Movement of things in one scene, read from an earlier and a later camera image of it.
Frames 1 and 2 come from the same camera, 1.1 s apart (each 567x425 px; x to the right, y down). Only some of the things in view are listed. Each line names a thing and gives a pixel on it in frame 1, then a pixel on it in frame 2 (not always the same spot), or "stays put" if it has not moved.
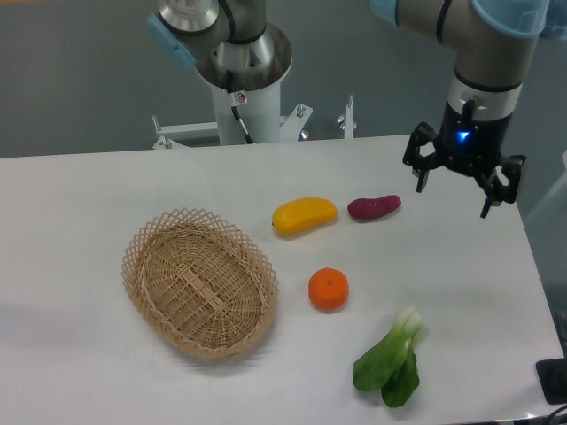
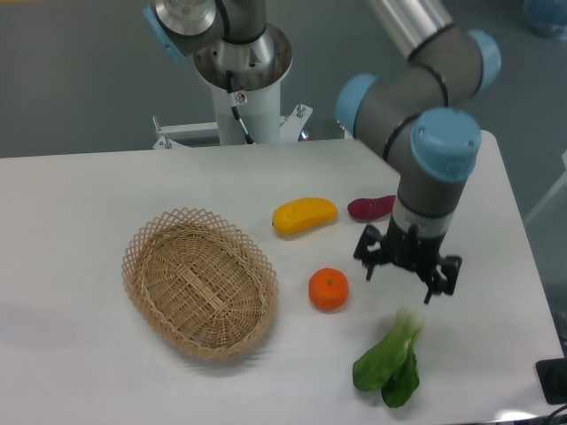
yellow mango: [299, 215] stays put
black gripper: [469, 145] -> [418, 253]
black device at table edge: [553, 377] stays put
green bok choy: [392, 365] stays put
